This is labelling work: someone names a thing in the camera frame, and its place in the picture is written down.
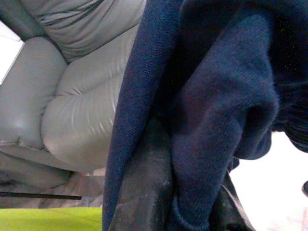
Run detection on black thin rod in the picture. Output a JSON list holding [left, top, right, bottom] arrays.
[[0, 191, 82, 201]]

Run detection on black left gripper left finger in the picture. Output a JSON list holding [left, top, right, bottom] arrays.
[[109, 117, 174, 231]]

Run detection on grey leather sofa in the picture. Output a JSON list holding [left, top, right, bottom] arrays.
[[0, 0, 147, 188]]

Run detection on navy blue garment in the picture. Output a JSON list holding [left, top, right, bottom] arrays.
[[102, 0, 308, 231]]

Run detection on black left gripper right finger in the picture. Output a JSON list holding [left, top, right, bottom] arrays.
[[214, 178, 256, 231]]

